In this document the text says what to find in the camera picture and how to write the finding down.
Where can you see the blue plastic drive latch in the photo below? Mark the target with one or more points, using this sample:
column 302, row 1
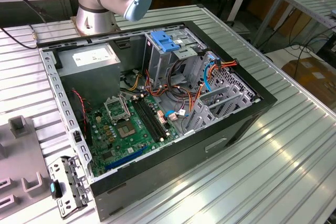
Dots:
column 164, row 41

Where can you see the black RAM slot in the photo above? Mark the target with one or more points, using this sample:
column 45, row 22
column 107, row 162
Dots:
column 146, row 120
column 149, row 119
column 152, row 118

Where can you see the thin metal locking lever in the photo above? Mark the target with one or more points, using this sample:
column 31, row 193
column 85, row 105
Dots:
column 129, row 111

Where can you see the metal card retention bracket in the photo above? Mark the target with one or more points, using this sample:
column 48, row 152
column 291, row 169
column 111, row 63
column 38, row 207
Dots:
column 68, row 171

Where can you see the teal black latch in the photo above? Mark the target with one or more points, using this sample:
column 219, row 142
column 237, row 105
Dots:
column 55, row 190

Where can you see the slatted metal side table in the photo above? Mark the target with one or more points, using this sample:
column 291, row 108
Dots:
column 309, row 3

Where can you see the grey power supply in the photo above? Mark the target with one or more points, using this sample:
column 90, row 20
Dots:
column 89, row 82

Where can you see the large brown cardboard box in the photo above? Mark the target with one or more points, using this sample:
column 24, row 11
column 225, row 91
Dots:
column 312, row 77

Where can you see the grey metal disk bay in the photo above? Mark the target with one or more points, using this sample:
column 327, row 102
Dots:
column 236, row 95

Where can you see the grey parts rack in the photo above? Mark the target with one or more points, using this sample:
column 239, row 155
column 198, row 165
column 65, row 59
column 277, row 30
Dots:
column 21, row 155

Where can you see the black PC case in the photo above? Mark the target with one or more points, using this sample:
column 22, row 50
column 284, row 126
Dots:
column 170, row 161

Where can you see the blue expansion slot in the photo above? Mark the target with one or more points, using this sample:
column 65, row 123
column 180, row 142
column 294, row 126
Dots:
column 123, row 159

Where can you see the grey optical drive cage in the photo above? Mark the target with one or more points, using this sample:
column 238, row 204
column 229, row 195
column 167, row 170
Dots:
column 157, row 64

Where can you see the CPU socket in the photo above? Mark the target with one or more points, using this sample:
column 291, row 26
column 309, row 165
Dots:
column 126, row 130

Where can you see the green motherboard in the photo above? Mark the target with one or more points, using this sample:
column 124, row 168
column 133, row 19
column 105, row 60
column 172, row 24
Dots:
column 123, row 145

